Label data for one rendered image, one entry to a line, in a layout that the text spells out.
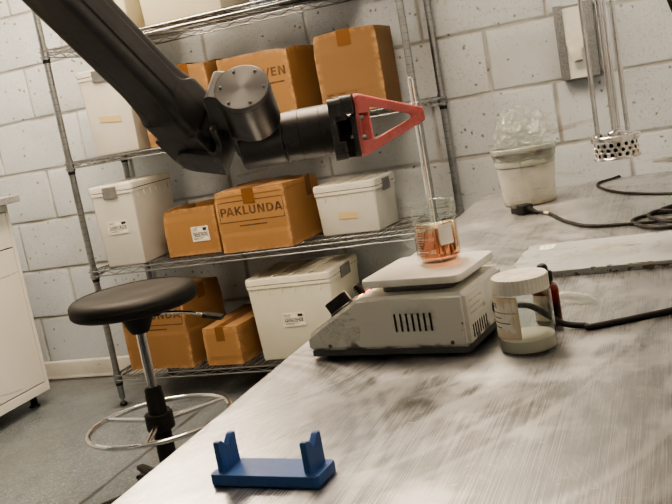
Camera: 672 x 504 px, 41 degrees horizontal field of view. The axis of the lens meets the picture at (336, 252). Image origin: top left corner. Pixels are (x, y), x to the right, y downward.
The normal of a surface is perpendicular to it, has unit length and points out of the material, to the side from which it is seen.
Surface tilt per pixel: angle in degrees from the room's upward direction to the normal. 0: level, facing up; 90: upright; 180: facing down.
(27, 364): 90
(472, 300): 90
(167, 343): 91
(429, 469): 0
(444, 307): 90
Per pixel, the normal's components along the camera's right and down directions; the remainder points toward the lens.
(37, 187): -0.34, 0.22
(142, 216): 0.95, -0.07
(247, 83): -0.16, -0.46
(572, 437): -0.18, -0.97
